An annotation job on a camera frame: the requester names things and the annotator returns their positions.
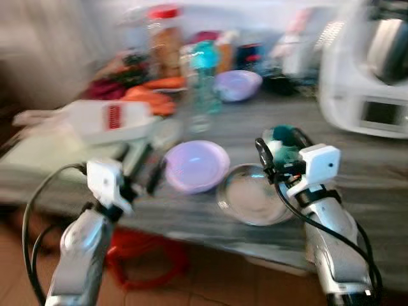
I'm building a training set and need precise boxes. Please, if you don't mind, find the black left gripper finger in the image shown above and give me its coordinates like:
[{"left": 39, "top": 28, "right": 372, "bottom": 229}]
[
  {"left": 145, "top": 161, "right": 168, "bottom": 196},
  {"left": 122, "top": 143, "right": 154, "bottom": 181}
]

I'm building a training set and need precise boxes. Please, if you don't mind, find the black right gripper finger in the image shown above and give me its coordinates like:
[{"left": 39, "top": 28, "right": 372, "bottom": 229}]
[
  {"left": 291, "top": 127, "right": 315, "bottom": 151},
  {"left": 255, "top": 136, "right": 277, "bottom": 183}
]

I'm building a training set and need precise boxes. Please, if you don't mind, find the small teal cup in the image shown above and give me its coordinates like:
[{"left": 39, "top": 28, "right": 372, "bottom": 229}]
[{"left": 265, "top": 125, "right": 301, "bottom": 162}]

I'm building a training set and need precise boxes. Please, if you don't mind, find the large purple plastic bowl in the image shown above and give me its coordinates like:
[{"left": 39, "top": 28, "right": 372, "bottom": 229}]
[{"left": 164, "top": 140, "right": 231, "bottom": 195}]

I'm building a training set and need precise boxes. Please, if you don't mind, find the orange carrot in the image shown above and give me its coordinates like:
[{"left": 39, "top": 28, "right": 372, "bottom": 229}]
[
  {"left": 143, "top": 76, "right": 189, "bottom": 91},
  {"left": 124, "top": 86, "right": 174, "bottom": 106},
  {"left": 121, "top": 99, "right": 177, "bottom": 117}
]

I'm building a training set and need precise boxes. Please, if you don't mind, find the red plastic stool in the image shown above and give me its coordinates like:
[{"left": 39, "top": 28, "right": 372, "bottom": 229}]
[{"left": 105, "top": 228, "right": 190, "bottom": 291}]

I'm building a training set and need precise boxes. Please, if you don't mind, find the small black object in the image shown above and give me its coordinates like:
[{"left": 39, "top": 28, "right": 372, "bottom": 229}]
[{"left": 261, "top": 73, "right": 298, "bottom": 96}]

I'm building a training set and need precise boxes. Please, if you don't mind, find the white slicer with red insert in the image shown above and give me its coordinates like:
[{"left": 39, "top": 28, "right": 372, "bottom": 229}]
[{"left": 13, "top": 100, "right": 157, "bottom": 145}]

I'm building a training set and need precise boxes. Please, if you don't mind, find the clear drinking glass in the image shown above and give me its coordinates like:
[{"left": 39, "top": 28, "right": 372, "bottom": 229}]
[{"left": 180, "top": 66, "right": 214, "bottom": 133}]

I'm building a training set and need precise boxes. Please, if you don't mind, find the small purple plastic bowl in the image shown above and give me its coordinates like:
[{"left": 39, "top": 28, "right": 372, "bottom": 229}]
[{"left": 214, "top": 69, "right": 263, "bottom": 103}]

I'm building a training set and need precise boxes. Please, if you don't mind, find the white kitchen food processor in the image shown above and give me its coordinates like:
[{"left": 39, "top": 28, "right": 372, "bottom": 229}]
[{"left": 317, "top": 0, "right": 408, "bottom": 140}]

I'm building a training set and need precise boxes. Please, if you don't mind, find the clear utensil container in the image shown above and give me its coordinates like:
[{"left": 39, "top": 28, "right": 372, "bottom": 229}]
[{"left": 271, "top": 10, "right": 321, "bottom": 77}]

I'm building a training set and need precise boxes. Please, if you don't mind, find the pale green cutting board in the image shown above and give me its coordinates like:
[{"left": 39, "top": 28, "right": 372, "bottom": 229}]
[{"left": 0, "top": 124, "right": 161, "bottom": 187}]

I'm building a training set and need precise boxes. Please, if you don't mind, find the dark jar with red label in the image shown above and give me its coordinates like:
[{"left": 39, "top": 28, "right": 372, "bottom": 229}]
[{"left": 236, "top": 43, "right": 265, "bottom": 71}]

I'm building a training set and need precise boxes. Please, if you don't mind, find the teal water bottle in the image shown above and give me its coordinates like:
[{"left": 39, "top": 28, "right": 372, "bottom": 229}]
[{"left": 189, "top": 41, "right": 224, "bottom": 115}]

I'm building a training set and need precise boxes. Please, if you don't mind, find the orange squeeze bottle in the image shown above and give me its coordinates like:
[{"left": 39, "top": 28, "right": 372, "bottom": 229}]
[{"left": 215, "top": 31, "right": 238, "bottom": 74}]

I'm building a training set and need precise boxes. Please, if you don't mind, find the clear jar with red lid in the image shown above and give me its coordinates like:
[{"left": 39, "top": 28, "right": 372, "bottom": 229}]
[{"left": 147, "top": 5, "right": 186, "bottom": 80}]

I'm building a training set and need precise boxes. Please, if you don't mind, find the red canister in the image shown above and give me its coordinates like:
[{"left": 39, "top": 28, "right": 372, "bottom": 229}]
[{"left": 191, "top": 31, "right": 221, "bottom": 47}]

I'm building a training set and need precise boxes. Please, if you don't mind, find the clear plastic jar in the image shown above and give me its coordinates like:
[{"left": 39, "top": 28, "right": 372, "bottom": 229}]
[{"left": 118, "top": 6, "right": 150, "bottom": 53}]

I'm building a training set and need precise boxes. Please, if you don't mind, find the pale curtain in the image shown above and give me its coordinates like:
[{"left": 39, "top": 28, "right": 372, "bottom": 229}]
[{"left": 0, "top": 0, "right": 113, "bottom": 110}]

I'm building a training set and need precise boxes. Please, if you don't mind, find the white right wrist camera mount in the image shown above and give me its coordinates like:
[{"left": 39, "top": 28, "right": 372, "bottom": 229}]
[{"left": 287, "top": 144, "right": 341, "bottom": 199}]

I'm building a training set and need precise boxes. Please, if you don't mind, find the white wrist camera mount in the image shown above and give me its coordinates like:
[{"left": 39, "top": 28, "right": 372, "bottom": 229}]
[
  {"left": 86, "top": 158, "right": 135, "bottom": 215},
  {"left": 287, "top": 144, "right": 341, "bottom": 199}
]

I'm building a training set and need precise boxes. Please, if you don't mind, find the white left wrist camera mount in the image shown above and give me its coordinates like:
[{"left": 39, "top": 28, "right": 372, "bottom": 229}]
[{"left": 86, "top": 158, "right": 135, "bottom": 215}]

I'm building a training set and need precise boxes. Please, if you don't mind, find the short black left arm cable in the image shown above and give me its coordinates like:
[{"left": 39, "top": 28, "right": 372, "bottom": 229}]
[{"left": 31, "top": 203, "right": 90, "bottom": 262}]

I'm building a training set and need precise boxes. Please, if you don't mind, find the long black left arm cable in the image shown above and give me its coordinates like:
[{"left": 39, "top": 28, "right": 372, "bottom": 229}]
[{"left": 21, "top": 163, "right": 88, "bottom": 304}]

